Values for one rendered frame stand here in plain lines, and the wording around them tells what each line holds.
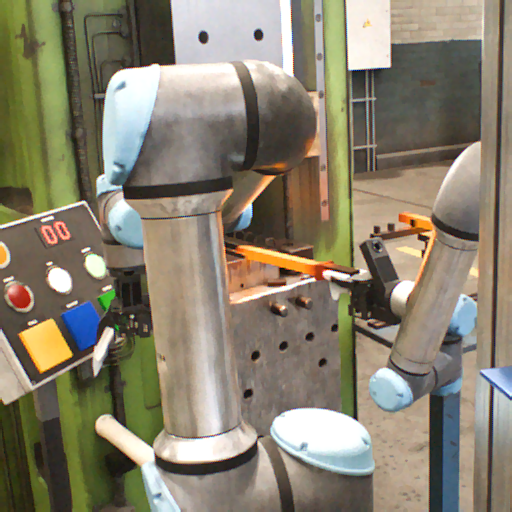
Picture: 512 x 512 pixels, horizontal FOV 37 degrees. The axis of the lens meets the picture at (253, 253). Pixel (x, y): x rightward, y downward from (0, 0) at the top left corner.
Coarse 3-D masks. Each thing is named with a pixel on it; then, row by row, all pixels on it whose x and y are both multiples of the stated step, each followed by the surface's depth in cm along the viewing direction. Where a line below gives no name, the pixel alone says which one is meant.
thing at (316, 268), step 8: (240, 248) 185; (248, 248) 184; (256, 248) 183; (248, 256) 183; (256, 256) 180; (264, 256) 177; (272, 256) 175; (280, 256) 174; (288, 256) 173; (272, 264) 176; (280, 264) 173; (288, 264) 171; (296, 264) 168; (304, 264) 166; (312, 264) 164; (320, 264) 162; (328, 264) 162; (336, 264) 161; (304, 272) 166; (312, 272) 164; (320, 272) 162; (344, 272) 156; (352, 272) 155; (320, 280) 162
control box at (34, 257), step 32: (32, 224) 138; (64, 224) 144; (96, 224) 151; (32, 256) 135; (64, 256) 141; (0, 288) 127; (32, 288) 132; (96, 288) 144; (0, 320) 124; (32, 320) 129; (0, 352) 124; (0, 384) 126; (32, 384) 124
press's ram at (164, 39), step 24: (144, 0) 167; (168, 0) 159; (192, 0) 161; (216, 0) 165; (240, 0) 169; (264, 0) 172; (144, 24) 169; (168, 24) 161; (192, 24) 162; (216, 24) 166; (240, 24) 170; (264, 24) 174; (144, 48) 171; (168, 48) 163; (192, 48) 163; (216, 48) 167; (240, 48) 171; (264, 48) 175
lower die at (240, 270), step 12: (228, 240) 200; (240, 240) 199; (228, 252) 187; (240, 252) 185; (228, 264) 179; (240, 264) 182; (252, 264) 184; (264, 264) 186; (228, 276) 180; (240, 276) 182; (252, 276) 184; (264, 276) 187; (276, 276) 189; (228, 288) 181; (240, 288) 183
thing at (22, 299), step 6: (12, 288) 128; (18, 288) 129; (24, 288) 130; (12, 294) 128; (18, 294) 129; (24, 294) 130; (12, 300) 127; (18, 300) 128; (24, 300) 129; (30, 300) 130; (18, 306) 128; (24, 306) 129
